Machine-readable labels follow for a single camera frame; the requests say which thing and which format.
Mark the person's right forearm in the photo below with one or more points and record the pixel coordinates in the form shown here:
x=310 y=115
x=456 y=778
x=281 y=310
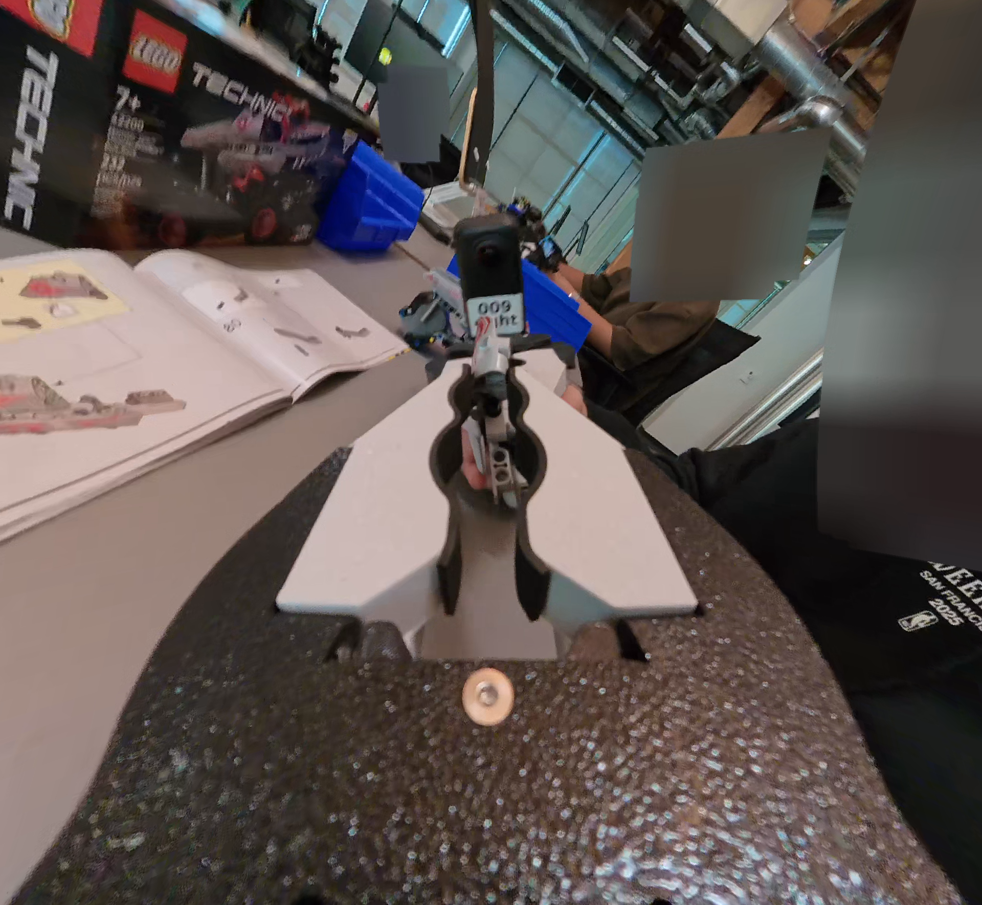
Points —
x=644 y=452

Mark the another person's forearm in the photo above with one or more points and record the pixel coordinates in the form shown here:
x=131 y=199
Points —
x=591 y=306

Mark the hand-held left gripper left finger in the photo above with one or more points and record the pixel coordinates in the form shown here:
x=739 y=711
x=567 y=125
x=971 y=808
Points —
x=360 y=529

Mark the brick instruction booklet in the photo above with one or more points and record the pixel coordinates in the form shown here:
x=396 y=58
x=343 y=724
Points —
x=153 y=383

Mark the black lamp shade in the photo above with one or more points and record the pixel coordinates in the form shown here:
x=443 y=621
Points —
x=483 y=76

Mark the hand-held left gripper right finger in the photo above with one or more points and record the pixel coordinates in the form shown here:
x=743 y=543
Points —
x=614 y=529

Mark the small blue bin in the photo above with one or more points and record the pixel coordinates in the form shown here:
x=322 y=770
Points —
x=368 y=207

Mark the long grey brick assembly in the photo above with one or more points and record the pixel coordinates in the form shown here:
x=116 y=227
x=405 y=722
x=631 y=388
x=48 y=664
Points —
x=491 y=360

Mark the blue red brick vehicle model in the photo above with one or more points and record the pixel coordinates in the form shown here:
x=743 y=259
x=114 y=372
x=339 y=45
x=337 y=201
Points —
x=426 y=314

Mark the small grey brick panel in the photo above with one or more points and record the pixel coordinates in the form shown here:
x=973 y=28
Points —
x=502 y=467

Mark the wooden beam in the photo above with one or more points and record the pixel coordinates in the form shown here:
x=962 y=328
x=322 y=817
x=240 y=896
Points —
x=756 y=107

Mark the black office chair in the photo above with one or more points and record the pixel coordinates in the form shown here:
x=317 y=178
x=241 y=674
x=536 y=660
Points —
x=721 y=360

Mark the black toy brick box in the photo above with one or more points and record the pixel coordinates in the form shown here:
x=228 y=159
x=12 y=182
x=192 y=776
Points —
x=115 y=137

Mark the person's black sweater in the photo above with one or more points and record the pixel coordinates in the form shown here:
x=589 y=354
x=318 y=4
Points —
x=844 y=613

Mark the person's right hand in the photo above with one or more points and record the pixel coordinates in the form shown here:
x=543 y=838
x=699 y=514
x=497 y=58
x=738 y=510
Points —
x=476 y=471

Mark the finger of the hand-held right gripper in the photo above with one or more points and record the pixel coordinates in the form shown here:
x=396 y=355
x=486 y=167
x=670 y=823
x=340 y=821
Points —
x=546 y=372
x=445 y=366

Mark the blue plastic bin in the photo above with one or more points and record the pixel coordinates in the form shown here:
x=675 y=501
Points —
x=560 y=314

